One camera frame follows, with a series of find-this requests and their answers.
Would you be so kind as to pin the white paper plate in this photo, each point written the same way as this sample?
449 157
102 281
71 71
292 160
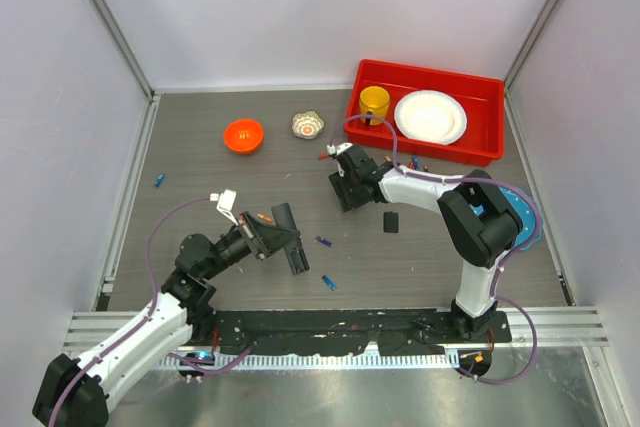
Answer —
430 116

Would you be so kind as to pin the black battery cover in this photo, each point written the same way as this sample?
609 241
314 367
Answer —
391 222

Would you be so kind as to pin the white slotted cable duct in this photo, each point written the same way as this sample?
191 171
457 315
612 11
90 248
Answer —
369 360

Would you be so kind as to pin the blue battery far left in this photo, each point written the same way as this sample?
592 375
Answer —
159 180

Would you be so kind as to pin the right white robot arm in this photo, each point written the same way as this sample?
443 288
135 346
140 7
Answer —
482 224

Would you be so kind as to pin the red plastic bin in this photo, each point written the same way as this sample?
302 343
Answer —
481 98

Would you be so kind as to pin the purple battery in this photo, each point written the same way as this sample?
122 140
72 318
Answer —
323 241

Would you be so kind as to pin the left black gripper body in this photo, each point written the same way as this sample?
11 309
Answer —
251 240

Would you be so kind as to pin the small patterned bowl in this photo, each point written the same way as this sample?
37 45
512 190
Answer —
307 125

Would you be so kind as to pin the orange bowl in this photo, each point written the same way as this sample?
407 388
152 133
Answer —
243 136

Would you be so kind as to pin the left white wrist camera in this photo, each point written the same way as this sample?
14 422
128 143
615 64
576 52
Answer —
224 203

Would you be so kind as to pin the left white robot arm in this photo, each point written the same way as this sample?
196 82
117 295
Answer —
84 390

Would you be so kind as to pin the black remote control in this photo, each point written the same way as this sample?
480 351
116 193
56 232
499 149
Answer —
293 248

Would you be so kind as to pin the blue battery near front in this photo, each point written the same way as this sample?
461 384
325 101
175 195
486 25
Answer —
331 285

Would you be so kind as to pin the orange battery near left gripper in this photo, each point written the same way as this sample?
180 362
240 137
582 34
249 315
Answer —
265 218

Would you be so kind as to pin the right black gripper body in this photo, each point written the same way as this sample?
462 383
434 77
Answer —
353 182

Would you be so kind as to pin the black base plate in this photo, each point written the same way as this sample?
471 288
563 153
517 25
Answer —
342 332

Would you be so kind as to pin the yellow mug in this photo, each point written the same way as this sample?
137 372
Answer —
374 102

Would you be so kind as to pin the blue polka dot plate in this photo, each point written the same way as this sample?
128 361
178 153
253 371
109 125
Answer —
527 210

